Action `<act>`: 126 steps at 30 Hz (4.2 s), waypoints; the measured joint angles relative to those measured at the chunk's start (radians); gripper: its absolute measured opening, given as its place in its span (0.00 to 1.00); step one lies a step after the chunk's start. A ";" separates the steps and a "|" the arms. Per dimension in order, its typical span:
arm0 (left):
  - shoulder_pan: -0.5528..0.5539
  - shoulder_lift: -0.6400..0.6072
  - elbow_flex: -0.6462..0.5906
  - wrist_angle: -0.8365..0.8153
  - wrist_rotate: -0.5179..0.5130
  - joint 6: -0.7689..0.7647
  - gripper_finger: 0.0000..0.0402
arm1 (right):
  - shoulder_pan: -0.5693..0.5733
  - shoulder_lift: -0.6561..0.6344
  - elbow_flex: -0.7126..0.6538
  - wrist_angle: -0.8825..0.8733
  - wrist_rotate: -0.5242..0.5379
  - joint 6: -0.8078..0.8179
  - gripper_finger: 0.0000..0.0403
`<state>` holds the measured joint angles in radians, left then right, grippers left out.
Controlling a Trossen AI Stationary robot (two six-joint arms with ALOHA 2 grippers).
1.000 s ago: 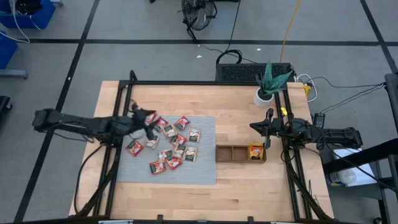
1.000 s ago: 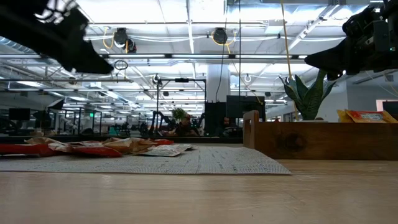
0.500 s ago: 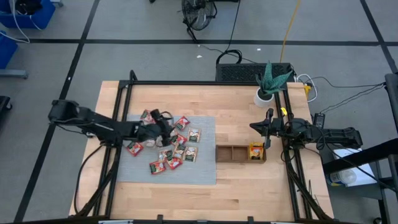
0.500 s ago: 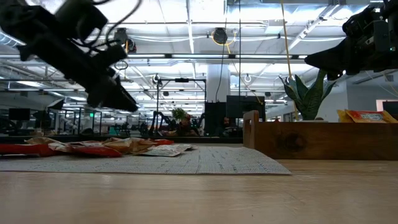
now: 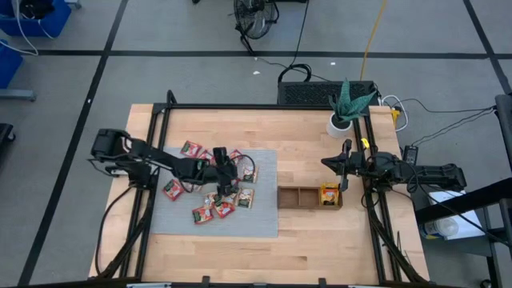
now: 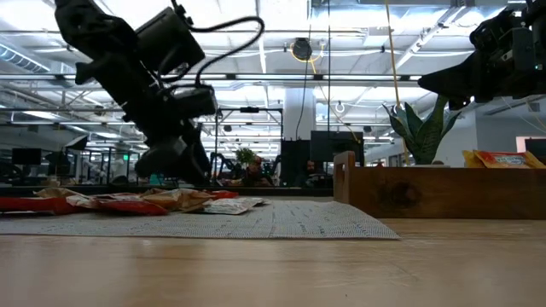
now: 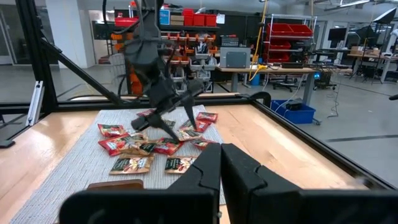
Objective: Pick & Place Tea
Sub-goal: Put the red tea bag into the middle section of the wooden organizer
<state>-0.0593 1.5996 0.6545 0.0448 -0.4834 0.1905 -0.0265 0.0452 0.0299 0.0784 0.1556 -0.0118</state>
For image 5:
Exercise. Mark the green snake plant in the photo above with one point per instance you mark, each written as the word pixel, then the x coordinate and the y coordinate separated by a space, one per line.
pixel 348 106

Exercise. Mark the black floor fan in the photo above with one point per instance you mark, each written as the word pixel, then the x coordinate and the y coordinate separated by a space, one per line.
pixel 256 16

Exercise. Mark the small blue bin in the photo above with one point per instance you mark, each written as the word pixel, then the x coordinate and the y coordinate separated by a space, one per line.
pixel 8 64

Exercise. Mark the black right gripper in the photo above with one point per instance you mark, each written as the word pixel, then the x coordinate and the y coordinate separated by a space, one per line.
pixel 354 164

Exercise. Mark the grey cart base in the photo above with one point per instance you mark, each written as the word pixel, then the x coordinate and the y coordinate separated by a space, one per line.
pixel 18 95

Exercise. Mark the large blue bin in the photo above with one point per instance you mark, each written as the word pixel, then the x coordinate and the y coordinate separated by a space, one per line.
pixel 48 22

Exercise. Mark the black floor object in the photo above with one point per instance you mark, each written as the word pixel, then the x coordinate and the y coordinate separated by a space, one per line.
pixel 6 132

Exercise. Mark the white plant pot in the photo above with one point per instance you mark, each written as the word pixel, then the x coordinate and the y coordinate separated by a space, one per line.
pixel 338 129

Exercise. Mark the clear plastic bottle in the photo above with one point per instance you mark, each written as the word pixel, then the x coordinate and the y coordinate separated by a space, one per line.
pixel 440 228

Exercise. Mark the white box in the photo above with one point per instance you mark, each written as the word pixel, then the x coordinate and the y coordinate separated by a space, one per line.
pixel 460 216

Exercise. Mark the black power adapter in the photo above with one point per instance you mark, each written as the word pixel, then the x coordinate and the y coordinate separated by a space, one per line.
pixel 410 153

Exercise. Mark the wooden tea organizer box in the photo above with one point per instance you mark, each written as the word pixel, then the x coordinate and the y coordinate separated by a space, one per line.
pixel 298 198

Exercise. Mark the grey woven placemat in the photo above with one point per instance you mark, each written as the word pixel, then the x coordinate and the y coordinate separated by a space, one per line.
pixel 260 220

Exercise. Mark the black aluminium table frame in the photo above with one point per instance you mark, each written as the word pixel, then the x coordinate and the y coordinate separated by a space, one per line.
pixel 256 106

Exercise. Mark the black perforated computer case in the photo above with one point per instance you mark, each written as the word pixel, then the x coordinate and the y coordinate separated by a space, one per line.
pixel 320 93

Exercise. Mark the black equipment stand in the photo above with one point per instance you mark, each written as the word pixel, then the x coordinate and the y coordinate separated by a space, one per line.
pixel 460 202

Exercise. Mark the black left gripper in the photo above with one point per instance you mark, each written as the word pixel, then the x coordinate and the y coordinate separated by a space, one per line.
pixel 224 172

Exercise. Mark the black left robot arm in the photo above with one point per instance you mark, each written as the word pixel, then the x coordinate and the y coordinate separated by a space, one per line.
pixel 160 156

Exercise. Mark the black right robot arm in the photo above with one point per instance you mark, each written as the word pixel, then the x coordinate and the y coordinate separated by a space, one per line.
pixel 432 174

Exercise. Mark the yellow power plug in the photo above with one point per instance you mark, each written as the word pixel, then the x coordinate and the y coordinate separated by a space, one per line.
pixel 395 116

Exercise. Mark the red strawberry tea packet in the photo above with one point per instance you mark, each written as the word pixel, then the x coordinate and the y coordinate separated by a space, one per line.
pixel 202 214
pixel 236 154
pixel 205 154
pixel 173 189
pixel 190 149
pixel 224 209

